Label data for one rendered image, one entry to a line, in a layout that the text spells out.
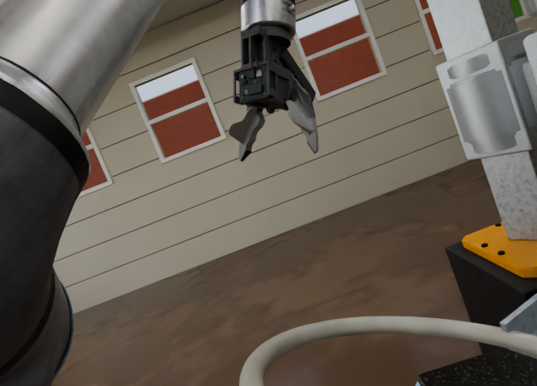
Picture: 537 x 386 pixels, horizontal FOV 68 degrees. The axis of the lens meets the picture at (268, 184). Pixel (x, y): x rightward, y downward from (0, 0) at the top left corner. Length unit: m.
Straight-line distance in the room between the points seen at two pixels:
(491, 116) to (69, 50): 1.53
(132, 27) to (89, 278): 7.63
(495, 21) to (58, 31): 1.60
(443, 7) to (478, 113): 0.43
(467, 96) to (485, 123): 0.12
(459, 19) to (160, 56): 5.90
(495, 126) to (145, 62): 6.18
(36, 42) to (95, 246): 7.40
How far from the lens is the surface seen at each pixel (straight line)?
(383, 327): 0.79
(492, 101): 1.66
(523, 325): 0.81
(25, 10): 0.28
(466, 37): 1.74
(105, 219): 7.46
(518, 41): 1.72
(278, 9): 0.67
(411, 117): 7.20
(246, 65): 0.64
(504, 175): 1.81
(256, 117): 0.68
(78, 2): 0.29
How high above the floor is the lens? 1.51
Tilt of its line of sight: 5 degrees down
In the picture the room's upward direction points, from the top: 22 degrees counter-clockwise
